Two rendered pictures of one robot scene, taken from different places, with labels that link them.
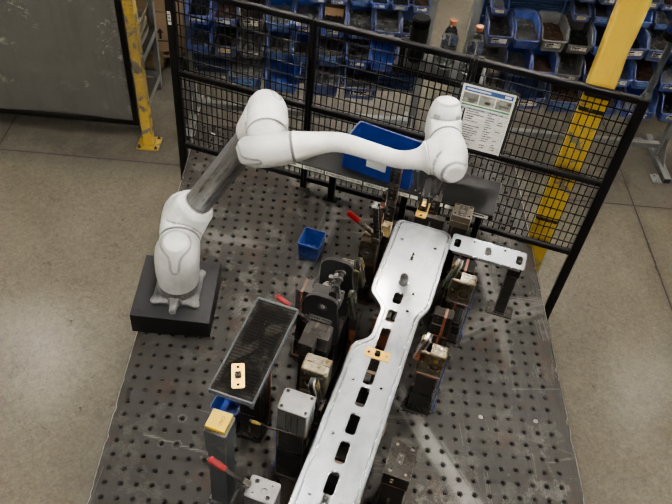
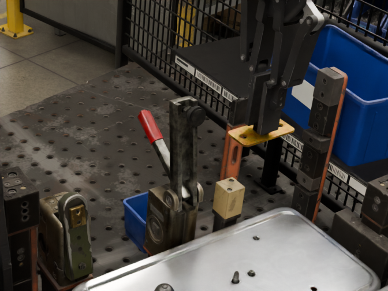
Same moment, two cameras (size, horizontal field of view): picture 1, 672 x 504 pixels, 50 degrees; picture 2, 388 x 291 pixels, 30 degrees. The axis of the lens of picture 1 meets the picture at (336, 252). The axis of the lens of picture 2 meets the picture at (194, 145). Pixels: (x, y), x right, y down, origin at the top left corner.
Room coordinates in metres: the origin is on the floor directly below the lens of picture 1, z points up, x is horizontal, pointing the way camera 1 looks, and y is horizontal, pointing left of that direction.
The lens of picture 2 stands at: (1.20, -0.70, 1.70)
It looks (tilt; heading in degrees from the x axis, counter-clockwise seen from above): 32 degrees down; 38
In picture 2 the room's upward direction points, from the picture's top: 6 degrees clockwise
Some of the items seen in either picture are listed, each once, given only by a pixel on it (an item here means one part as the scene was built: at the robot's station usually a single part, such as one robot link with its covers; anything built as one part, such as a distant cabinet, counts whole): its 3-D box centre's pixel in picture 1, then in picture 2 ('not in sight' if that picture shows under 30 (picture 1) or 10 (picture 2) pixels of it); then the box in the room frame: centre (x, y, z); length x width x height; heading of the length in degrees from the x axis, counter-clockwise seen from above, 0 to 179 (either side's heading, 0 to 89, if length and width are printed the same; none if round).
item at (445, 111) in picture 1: (444, 122); not in sight; (1.86, -0.28, 1.63); 0.13 x 0.11 x 0.16; 7
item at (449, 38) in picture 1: (448, 43); not in sight; (2.52, -0.34, 1.53); 0.06 x 0.06 x 0.20
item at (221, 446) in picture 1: (221, 462); not in sight; (1.02, 0.26, 0.92); 0.08 x 0.08 x 0.44; 77
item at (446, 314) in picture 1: (437, 337); not in sight; (1.64, -0.40, 0.84); 0.11 x 0.08 x 0.29; 77
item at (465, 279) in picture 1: (455, 308); not in sight; (1.76, -0.47, 0.87); 0.12 x 0.09 x 0.35; 77
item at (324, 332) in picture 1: (315, 363); not in sight; (1.43, 0.02, 0.89); 0.13 x 0.11 x 0.38; 77
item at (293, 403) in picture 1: (293, 437); not in sight; (1.13, 0.06, 0.90); 0.13 x 0.10 x 0.41; 77
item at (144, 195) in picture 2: (311, 245); (153, 221); (2.13, 0.11, 0.74); 0.11 x 0.10 x 0.09; 167
